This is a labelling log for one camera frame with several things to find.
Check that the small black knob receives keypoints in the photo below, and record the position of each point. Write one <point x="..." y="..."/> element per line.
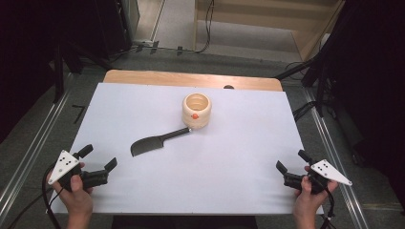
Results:
<point x="228" y="87"/>

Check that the black knife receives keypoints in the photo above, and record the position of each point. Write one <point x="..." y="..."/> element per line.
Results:
<point x="147" y="144"/>

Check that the person's left hand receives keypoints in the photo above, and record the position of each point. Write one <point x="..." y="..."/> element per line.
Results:
<point x="77" y="200"/>

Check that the black stand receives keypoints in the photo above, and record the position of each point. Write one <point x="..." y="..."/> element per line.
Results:
<point x="320" y="79"/>
<point x="59" y="73"/>

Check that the cream ribbed cup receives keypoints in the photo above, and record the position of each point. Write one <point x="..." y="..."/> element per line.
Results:
<point x="197" y="119"/>

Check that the wooden table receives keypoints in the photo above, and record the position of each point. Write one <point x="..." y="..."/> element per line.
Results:
<point x="159" y="78"/>

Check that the metal floor rail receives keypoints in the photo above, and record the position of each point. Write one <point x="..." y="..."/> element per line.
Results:
<point x="334" y="159"/>
<point x="35" y="143"/>

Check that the dark cabinet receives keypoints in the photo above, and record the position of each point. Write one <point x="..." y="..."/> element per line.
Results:
<point x="117" y="25"/>

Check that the white paper sheet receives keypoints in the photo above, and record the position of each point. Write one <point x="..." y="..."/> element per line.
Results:
<point x="223" y="165"/>

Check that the wooden shelf unit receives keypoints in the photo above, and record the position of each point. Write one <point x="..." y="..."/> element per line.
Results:
<point x="254" y="16"/>

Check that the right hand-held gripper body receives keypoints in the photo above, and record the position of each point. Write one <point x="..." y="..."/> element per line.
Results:
<point x="331" y="173"/>

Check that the person's right hand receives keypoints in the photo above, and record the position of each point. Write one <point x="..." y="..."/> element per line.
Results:
<point x="307" y="200"/>

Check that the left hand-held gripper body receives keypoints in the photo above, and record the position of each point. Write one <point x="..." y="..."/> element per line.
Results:
<point x="63" y="166"/>

